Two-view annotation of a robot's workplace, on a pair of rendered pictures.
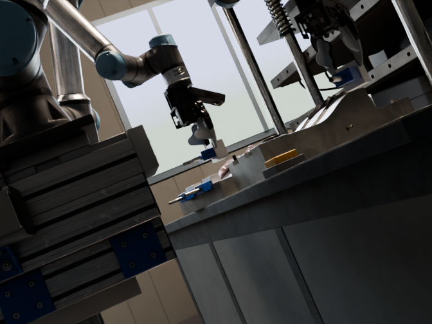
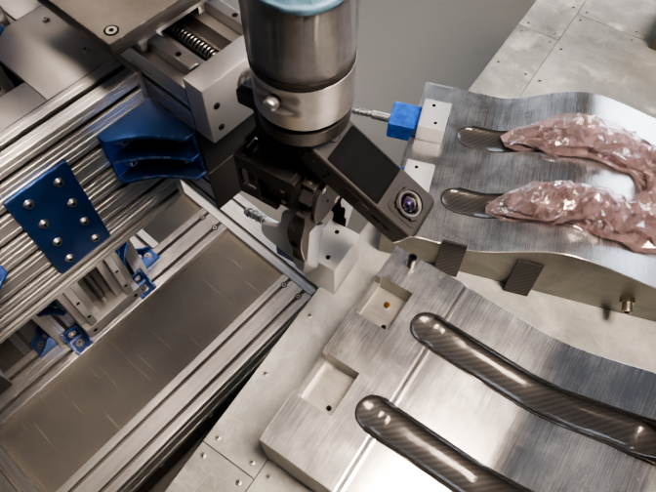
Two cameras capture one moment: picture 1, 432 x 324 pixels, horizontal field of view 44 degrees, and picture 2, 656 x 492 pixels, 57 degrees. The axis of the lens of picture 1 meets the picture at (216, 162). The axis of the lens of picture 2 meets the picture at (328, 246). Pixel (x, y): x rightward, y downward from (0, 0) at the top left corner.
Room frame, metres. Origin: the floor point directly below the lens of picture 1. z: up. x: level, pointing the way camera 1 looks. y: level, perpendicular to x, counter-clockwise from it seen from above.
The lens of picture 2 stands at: (1.36, -0.26, 1.48)
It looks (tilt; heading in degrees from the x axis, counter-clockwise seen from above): 60 degrees down; 54
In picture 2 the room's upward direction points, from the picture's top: straight up
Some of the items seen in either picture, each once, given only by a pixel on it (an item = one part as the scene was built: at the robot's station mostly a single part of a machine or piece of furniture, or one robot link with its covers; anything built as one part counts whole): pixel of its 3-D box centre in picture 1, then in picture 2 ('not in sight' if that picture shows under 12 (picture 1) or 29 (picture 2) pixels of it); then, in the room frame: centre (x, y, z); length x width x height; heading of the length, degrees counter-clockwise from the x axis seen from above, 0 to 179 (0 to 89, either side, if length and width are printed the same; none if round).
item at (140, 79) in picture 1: (136, 70); not in sight; (1.56, 0.11, 1.25); 0.11 x 0.11 x 0.08; 68
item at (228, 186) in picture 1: (251, 170); (596, 193); (1.90, -0.10, 0.85); 0.50 x 0.26 x 0.11; 127
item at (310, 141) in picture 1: (316, 133); (549, 478); (1.59, -0.31, 0.87); 0.50 x 0.26 x 0.14; 110
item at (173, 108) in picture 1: (185, 104); (299, 146); (1.53, 0.01, 1.09); 0.09 x 0.08 x 0.12; 112
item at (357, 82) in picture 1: (344, 77); not in sight; (1.12, -0.32, 0.93); 0.13 x 0.05 x 0.05; 142
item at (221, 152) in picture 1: (203, 156); (295, 236); (1.53, 0.03, 0.93); 0.13 x 0.05 x 0.05; 112
